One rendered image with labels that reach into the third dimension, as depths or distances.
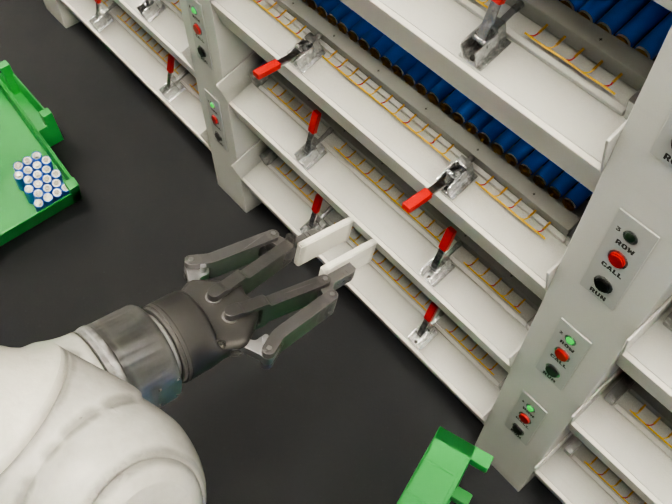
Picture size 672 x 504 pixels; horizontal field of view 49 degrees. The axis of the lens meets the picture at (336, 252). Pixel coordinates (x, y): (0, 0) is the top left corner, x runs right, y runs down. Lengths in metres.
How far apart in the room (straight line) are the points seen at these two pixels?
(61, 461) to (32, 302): 1.04
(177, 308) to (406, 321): 0.62
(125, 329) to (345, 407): 0.69
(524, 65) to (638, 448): 0.48
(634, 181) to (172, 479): 0.42
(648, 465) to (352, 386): 0.51
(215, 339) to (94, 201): 0.92
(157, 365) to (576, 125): 0.40
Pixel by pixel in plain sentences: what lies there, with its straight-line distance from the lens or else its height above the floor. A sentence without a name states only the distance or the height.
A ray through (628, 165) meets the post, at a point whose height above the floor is 0.71.
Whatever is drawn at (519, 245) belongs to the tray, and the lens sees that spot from 0.82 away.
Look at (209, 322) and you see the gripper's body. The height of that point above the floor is 0.61.
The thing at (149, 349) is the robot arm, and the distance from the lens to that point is 0.61.
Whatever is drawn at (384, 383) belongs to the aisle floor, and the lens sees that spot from 1.27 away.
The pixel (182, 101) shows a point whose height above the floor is 0.11.
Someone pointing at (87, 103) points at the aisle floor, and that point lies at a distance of 1.72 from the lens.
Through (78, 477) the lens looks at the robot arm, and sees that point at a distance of 0.41.
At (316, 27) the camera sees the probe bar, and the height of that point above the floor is 0.53.
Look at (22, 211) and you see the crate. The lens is 1.54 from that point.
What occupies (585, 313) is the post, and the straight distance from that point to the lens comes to 0.79.
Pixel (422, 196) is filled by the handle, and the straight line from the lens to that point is 0.81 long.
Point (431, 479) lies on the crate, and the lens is 1.01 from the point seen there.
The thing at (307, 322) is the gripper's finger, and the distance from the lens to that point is 0.67.
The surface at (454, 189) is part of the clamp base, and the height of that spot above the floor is 0.51.
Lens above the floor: 1.16
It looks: 57 degrees down
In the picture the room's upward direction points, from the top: straight up
